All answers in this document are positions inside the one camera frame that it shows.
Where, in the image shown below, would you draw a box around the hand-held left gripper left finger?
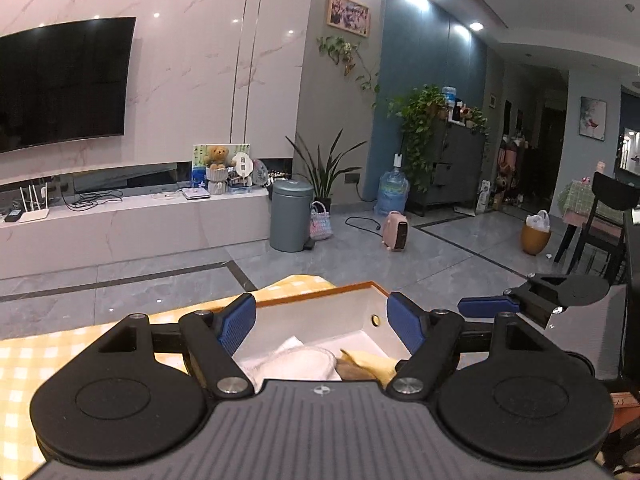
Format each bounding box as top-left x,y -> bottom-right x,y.
92,292 -> 257,397

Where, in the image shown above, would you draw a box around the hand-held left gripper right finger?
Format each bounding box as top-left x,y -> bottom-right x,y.
387,291 -> 568,400

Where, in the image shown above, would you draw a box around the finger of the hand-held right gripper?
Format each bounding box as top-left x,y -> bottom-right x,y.
458,287 -> 523,319

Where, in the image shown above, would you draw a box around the yellow soft cloth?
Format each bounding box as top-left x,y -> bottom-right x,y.
339,348 -> 399,386

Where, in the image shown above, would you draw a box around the white fluffy cloth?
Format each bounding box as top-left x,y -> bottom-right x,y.
237,337 -> 339,394

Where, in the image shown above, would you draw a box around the brown fuzzy cloth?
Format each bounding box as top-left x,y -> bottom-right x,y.
333,357 -> 381,386

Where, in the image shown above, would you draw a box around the orange bin with white bag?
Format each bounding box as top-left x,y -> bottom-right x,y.
520,209 -> 553,256

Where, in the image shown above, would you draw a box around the black dining chair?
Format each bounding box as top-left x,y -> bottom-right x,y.
552,171 -> 640,276

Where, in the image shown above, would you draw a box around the pink space heater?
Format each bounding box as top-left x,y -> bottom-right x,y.
382,210 -> 410,253

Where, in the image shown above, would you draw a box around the table with green checked cloth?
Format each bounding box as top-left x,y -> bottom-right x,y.
557,177 -> 599,226

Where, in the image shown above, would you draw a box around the grey pedal trash bin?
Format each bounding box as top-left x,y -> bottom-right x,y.
269,178 -> 315,254

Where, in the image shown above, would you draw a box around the pastel woven basket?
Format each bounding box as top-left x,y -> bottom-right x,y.
308,201 -> 334,241

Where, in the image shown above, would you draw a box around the blue water jug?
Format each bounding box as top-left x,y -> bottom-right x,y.
374,153 -> 411,217

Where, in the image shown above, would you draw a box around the dark grey cabinet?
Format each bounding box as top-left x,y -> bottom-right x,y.
409,117 -> 489,216

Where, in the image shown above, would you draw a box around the marble television console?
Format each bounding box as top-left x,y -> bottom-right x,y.
0,187 -> 274,281

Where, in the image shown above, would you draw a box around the white round hand fan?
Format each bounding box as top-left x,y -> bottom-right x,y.
232,152 -> 254,181

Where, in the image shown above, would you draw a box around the brown teddy bear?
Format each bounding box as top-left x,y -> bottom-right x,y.
203,145 -> 231,171

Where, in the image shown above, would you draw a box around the green bamboo picture card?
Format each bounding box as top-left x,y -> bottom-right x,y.
192,142 -> 251,194

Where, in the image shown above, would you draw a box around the long-leaf potted plant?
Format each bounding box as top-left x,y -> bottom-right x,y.
284,129 -> 369,206

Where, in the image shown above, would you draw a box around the yellow checkered mat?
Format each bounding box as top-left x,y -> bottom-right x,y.
0,274 -> 337,480

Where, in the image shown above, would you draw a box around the bushy trailing plant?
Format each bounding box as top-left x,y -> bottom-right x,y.
387,84 -> 451,194

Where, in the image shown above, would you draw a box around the white router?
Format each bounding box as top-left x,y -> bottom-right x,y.
18,184 -> 51,224

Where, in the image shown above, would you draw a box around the hanging vine plant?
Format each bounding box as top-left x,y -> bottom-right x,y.
316,34 -> 381,109

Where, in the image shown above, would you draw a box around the black flat television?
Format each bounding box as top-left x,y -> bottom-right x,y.
0,16 -> 137,154

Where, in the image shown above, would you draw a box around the wooden framed picture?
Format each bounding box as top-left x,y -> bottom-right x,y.
327,0 -> 372,38

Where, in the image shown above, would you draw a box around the black floor cable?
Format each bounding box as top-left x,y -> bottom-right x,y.
344,215 -> 386,235

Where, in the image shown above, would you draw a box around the framed wall painting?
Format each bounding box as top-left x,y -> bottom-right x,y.
579,96 -> 608,141

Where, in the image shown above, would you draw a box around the black cables on console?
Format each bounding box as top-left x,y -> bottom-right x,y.
62,189 -> 124,209

